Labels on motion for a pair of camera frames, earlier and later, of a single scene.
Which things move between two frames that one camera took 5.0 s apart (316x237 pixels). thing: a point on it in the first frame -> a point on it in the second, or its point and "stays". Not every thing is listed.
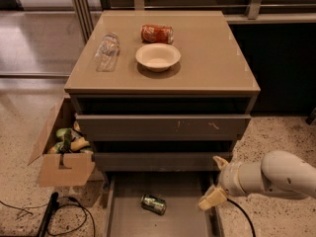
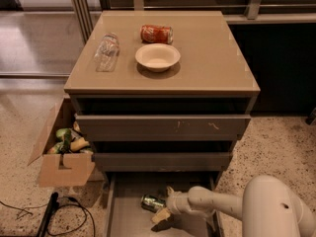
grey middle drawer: [158, 161] stays
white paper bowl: [158, 57] stays
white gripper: [228, 179] -> [177, 201]
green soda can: [153, 204] stays
